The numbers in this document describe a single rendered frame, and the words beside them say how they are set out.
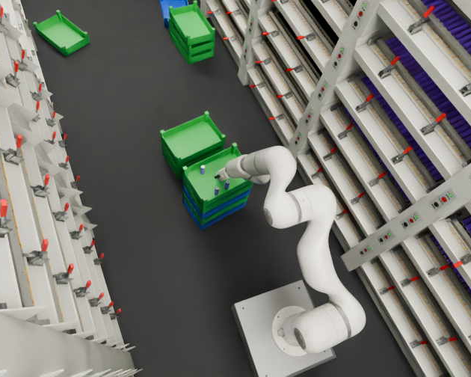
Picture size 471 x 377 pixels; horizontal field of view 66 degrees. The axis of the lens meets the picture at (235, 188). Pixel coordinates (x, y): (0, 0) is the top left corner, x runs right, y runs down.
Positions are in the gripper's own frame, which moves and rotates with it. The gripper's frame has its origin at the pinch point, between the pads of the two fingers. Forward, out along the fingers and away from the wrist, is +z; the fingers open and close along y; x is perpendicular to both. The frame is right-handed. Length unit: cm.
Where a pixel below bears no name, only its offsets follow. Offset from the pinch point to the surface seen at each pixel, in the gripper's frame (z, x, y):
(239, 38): 57, 74, 73
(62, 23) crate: 108, 140, -21
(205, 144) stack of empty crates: 33.6, 17.6, 9.8
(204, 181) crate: 7.8, 0.2, -7.6
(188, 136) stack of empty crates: 37.5, 26.0, 4.4
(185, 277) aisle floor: 25, -41, -35
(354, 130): -26, -9, 59
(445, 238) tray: -65, -55, 43
